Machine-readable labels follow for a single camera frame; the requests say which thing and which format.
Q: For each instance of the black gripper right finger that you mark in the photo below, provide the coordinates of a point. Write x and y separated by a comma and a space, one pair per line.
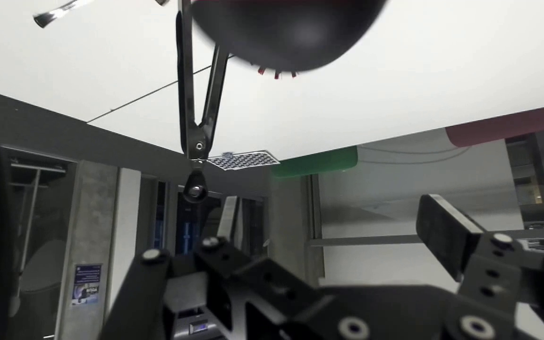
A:
461, 236

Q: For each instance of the black plastic ladle spoon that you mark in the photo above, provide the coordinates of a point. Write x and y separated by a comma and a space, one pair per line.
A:
283, 30

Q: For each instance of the dark red chair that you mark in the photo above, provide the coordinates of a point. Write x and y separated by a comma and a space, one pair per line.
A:
510, 125

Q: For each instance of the grey metal handrail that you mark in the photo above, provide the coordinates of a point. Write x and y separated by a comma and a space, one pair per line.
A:
372, 240

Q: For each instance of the green chair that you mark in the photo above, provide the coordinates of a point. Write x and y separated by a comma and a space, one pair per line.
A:
312, 163

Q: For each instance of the blue wall poster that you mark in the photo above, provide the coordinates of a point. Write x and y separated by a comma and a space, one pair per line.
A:
87, 283

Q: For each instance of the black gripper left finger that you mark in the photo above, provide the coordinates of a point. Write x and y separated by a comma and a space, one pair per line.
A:
145, 289

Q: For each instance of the black kitchen tongs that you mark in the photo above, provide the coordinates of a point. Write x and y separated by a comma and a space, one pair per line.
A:
187, 95

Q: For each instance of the grey mesh mat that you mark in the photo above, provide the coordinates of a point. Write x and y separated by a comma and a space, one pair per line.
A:
244, 159

